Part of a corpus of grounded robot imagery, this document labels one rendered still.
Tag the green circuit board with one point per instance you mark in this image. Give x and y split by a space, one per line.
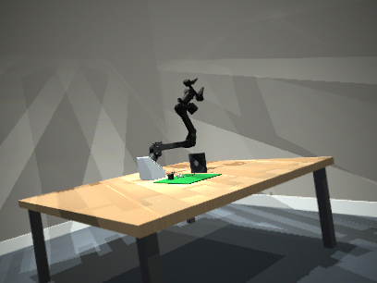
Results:
187 180

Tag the black cooling fan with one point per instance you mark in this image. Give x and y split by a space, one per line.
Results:
197 161

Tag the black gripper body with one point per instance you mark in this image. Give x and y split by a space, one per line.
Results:
191 92

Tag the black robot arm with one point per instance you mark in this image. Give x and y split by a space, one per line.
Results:
181 109

